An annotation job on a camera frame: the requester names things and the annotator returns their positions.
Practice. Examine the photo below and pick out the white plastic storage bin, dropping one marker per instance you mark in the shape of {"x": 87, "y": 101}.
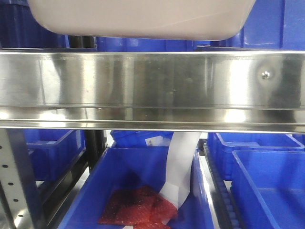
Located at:
{"x": 212, "y": 20}

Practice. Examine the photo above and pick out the blue bin rear centre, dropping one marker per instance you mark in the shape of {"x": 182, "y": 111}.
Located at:
{"x": 126, "y": 139}

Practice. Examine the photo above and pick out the blue bin centre lower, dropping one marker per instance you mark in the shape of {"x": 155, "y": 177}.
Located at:
{"x": 131, "y": 168}

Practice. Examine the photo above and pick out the blue bin right rear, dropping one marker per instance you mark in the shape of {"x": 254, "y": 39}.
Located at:
{"x": 221, "y": 146}

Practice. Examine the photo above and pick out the blue bin left lower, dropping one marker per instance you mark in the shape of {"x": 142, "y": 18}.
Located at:
{"x": 52, "y": 150}

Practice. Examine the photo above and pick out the blue bin right front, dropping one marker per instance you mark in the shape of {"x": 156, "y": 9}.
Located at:
{"x": 269, "y": 188}

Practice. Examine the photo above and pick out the blue bin upper right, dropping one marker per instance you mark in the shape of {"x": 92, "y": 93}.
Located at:
{"x": 271, "y": 24}

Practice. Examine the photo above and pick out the dark blue bin upper left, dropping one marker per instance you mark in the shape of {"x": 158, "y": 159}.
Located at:
{"x": 19, "y": 29}

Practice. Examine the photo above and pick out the perforated steel shelf upright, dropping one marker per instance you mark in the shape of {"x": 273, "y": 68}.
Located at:
{"x": 18, "y": 181}

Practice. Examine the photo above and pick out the white paper strip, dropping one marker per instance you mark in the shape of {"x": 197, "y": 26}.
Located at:
{"x": 182, "y": 148}

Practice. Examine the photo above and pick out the red bubble wrap bag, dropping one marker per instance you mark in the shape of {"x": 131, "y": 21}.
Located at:
{"x": 141, "y": 208}

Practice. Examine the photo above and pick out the black shelf post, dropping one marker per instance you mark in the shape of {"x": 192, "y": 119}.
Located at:
{"x": 95, "y": 146}

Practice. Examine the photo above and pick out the stainless steel shelf rail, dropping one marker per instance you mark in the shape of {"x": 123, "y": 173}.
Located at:
{"x": 216, "y": 89}

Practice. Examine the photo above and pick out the shelf rail bolt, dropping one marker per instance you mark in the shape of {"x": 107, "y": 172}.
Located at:
{"x": 265, "y": 75}

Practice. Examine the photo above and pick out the black roller track rail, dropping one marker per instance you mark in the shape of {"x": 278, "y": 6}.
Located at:
{"x": 219, "y": 199}

